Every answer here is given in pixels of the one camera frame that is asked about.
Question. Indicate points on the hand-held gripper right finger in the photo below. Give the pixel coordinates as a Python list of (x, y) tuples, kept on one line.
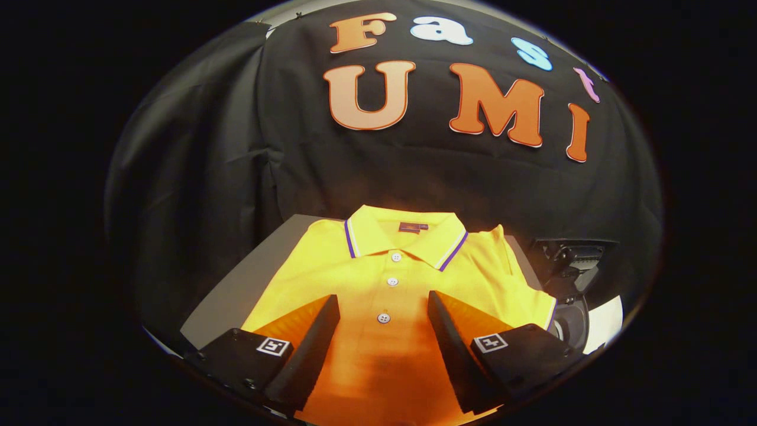
[(458, 361)]

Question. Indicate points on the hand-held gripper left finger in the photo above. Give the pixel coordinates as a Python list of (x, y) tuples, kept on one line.
[(307, 355)]

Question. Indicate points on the white table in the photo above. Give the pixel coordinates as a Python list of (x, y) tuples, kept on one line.
[(606, 322)]

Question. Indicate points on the dark washing machine lid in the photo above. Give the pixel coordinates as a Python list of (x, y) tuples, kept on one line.
[(571, 263)]

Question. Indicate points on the grey washing machine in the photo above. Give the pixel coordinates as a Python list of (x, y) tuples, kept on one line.
[(571, 319)]

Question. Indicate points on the yellow polo shirt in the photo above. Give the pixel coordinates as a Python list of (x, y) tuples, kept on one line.
[(384, 367)]

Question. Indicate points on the grey side stand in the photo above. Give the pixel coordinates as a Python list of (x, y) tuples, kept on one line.
[(236, 296)]

